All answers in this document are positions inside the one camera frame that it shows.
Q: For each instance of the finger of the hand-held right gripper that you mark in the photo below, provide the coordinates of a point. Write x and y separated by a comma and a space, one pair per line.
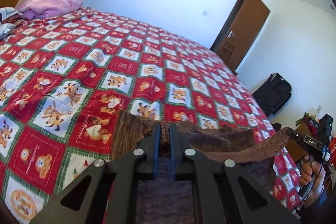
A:
296, 134

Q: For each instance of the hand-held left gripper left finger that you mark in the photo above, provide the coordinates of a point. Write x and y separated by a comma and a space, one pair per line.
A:
156, 146

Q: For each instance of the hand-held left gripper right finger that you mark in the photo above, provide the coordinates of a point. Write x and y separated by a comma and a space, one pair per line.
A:
172, 146

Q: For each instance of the brown knitted sweater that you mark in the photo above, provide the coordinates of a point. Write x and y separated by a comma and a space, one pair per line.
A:
236, 145

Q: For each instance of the person's right forearm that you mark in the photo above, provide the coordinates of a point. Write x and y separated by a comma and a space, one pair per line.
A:
319, 203

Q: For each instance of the person's right hand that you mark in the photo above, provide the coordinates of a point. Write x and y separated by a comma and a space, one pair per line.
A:
319, 176

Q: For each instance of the dark cloth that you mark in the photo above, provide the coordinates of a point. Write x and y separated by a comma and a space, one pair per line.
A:
276, 127

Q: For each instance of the black bag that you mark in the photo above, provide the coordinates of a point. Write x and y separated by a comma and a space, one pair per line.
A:
275, 94

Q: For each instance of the red printed bed quilt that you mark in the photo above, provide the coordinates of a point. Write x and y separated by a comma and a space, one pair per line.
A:
105, 69

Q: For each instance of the brown wooden door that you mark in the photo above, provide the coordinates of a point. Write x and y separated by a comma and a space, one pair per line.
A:
246, 27

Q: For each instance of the pink folded blanket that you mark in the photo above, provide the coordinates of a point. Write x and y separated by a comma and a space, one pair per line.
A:
50, 2

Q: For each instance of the white wall socket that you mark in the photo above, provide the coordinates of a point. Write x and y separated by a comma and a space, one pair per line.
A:
318, 109

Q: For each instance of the white wall switch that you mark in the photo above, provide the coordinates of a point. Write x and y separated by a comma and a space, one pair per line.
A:
205, 12

